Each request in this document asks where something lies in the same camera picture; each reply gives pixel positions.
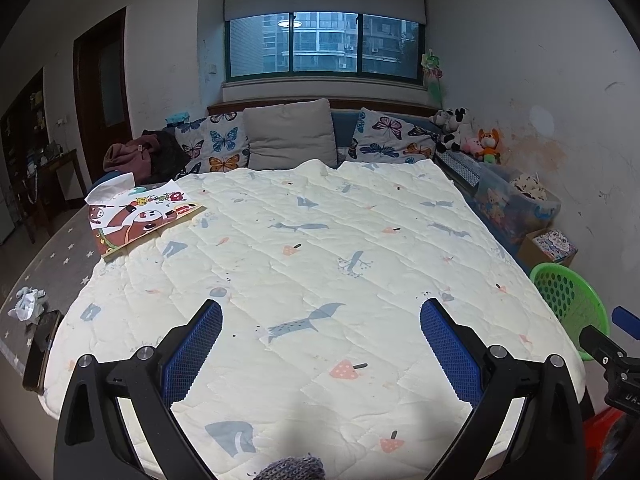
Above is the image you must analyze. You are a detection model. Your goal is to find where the dark cabinet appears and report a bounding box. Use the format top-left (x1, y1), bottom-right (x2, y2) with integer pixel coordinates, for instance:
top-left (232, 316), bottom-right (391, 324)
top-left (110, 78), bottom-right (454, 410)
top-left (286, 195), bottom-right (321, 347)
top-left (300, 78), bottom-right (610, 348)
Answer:
top-left (0, 67), bottom-right (61, 246)

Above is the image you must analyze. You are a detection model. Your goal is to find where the cream printed cloth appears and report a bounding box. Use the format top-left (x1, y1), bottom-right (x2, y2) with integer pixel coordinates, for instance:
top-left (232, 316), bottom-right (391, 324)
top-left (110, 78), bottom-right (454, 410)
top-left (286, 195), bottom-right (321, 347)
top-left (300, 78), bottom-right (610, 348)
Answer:
top-left (509, 172), bottom-right (547, 201)

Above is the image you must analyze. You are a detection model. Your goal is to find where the red plastic stool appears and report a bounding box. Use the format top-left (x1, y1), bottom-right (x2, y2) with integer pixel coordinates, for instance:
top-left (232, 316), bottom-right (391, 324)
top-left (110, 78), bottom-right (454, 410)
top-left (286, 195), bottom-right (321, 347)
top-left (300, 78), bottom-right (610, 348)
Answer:
top-left (582, 407), bottom-right (640, 480)

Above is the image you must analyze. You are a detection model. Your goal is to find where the pink garment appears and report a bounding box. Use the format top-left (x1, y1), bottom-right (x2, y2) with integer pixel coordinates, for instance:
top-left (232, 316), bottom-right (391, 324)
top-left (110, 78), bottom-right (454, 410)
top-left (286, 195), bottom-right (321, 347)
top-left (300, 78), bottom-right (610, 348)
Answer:
top-left (103, 141), bottom-right (153, 184)

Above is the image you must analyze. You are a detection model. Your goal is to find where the grey star-print mat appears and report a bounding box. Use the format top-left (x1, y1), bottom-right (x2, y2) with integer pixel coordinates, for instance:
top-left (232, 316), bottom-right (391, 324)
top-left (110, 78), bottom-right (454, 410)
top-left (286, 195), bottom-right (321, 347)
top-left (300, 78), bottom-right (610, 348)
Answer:
top-left (0, 200), bottom-right (112, 382)

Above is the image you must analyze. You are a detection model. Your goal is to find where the grey pillow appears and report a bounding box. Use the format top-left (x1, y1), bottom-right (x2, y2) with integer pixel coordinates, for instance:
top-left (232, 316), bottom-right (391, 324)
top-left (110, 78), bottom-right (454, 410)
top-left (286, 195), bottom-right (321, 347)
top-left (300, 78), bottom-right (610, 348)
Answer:
top-left (242, 98), bottom-right (339, 171)

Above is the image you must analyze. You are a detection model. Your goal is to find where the clear plastic storage bin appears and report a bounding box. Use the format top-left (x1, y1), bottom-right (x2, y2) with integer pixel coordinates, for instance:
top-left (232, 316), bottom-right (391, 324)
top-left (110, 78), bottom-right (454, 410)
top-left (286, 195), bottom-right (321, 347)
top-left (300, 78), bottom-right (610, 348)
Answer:
top-left (472, 165), bottom-right (562, 251)

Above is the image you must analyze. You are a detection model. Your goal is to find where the person's left hand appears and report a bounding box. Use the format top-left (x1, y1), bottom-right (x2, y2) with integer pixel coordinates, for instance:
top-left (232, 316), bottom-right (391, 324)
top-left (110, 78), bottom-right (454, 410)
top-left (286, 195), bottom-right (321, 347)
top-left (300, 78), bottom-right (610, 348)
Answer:
top-left (255, 454), bottom-right (327, 480)

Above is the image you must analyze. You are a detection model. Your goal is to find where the wooden headboard rail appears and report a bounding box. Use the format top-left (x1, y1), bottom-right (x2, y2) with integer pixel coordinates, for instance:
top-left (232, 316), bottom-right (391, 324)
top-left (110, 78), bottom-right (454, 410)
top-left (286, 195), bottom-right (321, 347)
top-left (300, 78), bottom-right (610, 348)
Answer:
top-left (207, 98), bottom-right (441, 118)

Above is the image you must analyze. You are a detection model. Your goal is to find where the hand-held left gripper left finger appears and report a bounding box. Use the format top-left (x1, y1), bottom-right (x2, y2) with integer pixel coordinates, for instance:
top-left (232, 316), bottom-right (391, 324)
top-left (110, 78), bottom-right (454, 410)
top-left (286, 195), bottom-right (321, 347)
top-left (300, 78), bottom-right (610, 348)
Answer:
top-left (54, 299), bottom-right (224, 480)

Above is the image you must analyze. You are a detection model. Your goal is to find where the crumpled white tissue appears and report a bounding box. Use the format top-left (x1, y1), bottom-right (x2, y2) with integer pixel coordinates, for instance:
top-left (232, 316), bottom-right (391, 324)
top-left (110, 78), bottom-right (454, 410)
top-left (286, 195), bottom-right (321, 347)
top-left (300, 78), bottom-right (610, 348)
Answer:
top-left (7, 286), bottom-right (47, 322)

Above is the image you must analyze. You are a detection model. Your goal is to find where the white paper sheet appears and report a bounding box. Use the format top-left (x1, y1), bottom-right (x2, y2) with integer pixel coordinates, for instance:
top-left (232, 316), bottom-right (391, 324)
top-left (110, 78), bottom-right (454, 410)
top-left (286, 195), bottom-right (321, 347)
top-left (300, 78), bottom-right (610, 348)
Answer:
top-left (85, 172), bottom-right (136, 206)

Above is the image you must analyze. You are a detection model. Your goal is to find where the black garment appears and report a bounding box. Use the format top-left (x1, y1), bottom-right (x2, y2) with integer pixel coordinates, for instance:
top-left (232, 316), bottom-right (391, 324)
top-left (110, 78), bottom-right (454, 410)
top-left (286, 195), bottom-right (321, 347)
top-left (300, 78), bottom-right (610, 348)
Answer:
top-left (142, 130), bottom-right (191, 184)

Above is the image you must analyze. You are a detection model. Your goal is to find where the butterfly print pillow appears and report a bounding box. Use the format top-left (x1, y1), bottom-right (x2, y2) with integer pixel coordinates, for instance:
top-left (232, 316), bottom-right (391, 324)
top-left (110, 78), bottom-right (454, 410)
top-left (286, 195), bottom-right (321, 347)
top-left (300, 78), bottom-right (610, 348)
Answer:
top-left (347, 107), bottom-right (441, 165)
top-left (175, 112), bottom-right (250, 176)

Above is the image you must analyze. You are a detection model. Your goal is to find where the cardboard box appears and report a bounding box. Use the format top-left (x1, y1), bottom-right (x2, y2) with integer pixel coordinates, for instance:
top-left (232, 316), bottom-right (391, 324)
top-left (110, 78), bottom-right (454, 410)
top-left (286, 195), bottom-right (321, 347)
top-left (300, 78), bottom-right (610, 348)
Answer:
top-left (517, 229), bottom-right (578, 269)

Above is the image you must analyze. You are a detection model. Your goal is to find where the dark wooden door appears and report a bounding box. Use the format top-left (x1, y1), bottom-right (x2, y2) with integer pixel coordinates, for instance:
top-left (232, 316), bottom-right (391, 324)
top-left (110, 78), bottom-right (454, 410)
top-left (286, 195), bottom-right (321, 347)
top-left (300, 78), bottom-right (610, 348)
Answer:
top-left (73, 7), bottom-right (133, 181)

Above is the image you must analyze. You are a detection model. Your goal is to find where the wooden side table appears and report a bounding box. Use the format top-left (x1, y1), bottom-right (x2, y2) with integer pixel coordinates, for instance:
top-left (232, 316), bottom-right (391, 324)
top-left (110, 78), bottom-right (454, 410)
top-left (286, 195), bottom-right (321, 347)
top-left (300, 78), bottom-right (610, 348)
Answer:
top-left (27, 149), bottom-right (86, 226)

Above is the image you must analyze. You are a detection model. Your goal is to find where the stack of colourful books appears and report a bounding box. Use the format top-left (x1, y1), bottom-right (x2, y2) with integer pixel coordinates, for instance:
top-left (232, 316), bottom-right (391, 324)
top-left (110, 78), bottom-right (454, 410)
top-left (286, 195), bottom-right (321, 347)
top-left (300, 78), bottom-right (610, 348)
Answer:
top-left (532, 230), bottom-right (576, 261)

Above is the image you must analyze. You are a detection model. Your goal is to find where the white quilted mat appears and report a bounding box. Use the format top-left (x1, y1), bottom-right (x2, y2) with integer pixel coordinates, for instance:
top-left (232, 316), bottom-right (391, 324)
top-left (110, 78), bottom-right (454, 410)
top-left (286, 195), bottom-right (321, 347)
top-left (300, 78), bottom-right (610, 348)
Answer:
top-left (42, 159), bottom-right (587, 480)

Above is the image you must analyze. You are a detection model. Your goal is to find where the cartoon tissue box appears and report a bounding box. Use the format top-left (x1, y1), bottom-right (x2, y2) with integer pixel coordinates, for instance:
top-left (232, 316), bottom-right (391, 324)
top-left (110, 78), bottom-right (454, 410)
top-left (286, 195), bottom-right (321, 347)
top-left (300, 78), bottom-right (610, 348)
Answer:
top-left (87, 191), bottom-right (208, 262)

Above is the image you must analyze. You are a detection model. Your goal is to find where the dotted grey fabric box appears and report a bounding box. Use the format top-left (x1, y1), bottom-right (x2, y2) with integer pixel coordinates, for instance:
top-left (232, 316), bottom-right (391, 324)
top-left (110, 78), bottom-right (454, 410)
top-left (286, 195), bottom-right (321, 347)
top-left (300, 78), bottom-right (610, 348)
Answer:
top-left (435, 151), bottom-right (481, 196)

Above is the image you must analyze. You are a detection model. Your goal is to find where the black phone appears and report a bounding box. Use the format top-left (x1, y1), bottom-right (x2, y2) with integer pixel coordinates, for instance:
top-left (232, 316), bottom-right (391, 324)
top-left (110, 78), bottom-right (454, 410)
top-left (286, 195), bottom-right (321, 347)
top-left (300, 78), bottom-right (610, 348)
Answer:
top-left (22, 309), bottom-right (63, 395)

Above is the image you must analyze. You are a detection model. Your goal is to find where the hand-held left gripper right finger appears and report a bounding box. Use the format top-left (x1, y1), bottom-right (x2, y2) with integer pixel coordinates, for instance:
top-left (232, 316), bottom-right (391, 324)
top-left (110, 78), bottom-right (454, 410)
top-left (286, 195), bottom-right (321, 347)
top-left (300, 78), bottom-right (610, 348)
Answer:
top-left (420, 298), bottom-right (586, 480)

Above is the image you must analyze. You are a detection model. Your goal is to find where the orange fox plush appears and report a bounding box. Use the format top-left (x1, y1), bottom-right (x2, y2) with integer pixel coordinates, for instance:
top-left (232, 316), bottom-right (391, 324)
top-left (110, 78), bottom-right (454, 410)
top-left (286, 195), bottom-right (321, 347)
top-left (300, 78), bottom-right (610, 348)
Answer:
top-left (475, 128), bottom-right (502, 164)

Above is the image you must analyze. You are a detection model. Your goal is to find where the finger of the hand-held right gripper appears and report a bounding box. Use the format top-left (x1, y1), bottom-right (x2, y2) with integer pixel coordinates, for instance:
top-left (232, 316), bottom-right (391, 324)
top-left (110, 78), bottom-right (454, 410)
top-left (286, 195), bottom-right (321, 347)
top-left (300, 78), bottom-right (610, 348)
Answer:
top-left (580, 325), bottom-right (629, 367)
top-left (611, 306), bottom-right (640, 339)

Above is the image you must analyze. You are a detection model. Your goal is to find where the black and white cow plush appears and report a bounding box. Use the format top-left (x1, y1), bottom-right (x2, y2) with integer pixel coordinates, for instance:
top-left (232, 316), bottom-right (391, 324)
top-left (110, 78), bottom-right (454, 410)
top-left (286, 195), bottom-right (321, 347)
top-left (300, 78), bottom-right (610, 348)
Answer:
top-left (432, 107), bottom-right (471, 153)

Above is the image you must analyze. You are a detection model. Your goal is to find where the green plastic basket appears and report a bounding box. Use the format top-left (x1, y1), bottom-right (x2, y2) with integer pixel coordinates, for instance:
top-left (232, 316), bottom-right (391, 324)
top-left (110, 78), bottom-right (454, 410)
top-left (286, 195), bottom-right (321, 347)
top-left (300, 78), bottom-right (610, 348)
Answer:
top-left (529, 263), bottom-right (612, 362)

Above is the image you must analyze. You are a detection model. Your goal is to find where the window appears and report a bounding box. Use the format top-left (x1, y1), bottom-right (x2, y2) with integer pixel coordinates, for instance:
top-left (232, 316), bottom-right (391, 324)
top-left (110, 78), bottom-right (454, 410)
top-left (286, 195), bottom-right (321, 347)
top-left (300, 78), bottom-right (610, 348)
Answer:
top-left (225, 10), bottom-right (426, 83)

